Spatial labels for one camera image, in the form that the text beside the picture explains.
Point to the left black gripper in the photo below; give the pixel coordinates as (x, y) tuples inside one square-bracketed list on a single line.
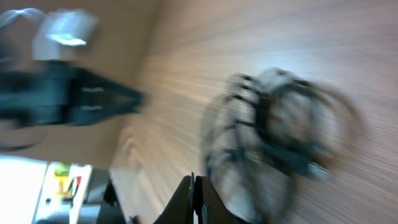
[(42, 97)]

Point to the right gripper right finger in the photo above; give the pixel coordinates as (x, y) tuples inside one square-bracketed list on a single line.
[(209, 207)]

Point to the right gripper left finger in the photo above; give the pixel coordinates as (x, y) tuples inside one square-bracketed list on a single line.
[(179, 209)]

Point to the white equipment in background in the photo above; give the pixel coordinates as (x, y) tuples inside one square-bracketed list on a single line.
[(77, 194)]

